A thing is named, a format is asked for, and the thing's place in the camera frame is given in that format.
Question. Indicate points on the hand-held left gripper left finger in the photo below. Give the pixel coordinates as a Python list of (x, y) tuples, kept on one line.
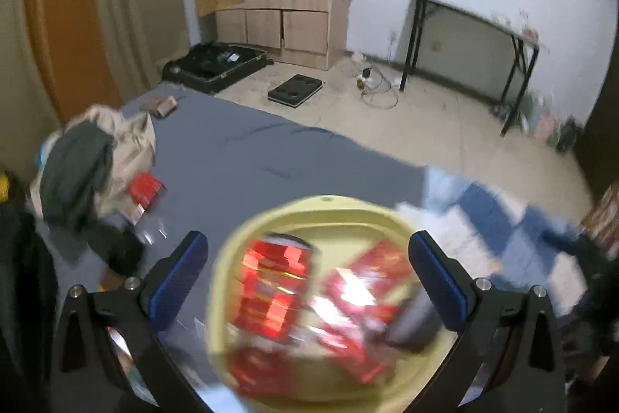
[(179, 268)]

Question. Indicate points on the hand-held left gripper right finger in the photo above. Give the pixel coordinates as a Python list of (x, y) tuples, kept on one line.
[(440, 277)]

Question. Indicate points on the yellow oval plastic tray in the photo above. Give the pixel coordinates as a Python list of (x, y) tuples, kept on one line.
[(338, 214)]

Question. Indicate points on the black round object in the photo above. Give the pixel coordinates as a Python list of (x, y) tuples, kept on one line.
[(118, 246)]

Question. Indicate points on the red box on bedsheet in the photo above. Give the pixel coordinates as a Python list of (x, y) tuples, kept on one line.
[(145, 195)]

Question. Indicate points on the blue white checked blanket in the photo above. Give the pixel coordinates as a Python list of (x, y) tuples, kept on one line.
[(483, 210)]

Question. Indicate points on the printed cardboard box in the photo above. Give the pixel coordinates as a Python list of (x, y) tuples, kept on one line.
[(604, 214)]

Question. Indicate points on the grey bedsheet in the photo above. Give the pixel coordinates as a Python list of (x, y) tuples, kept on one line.
[(251, 156)]

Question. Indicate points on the pile of clothes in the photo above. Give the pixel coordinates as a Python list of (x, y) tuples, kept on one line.
[(130, 142)]

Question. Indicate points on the dark green cloth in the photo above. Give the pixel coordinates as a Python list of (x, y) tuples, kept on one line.
[(72, 171)]

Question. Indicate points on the dark jacket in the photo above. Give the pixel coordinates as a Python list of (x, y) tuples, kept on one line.
[(24, 297)]

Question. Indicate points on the brown small box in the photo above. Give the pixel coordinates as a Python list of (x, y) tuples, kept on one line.
[(164, 106)]

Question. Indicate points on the black plastic bag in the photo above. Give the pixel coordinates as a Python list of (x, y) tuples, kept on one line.
[(569, 135)]

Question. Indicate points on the pink plastic bag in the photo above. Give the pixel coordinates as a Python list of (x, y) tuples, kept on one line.
[(546, 125)]

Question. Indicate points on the open black case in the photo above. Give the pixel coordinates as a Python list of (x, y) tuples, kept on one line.
[(213, 64)]

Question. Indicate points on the black foam insert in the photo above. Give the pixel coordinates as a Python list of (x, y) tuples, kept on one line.
[(295, 90)]

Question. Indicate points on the black folding table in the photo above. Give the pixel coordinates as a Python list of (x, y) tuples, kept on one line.
[(464, 14)]

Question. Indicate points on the orange wooden door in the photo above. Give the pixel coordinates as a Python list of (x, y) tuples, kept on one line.
[(63, 6)]

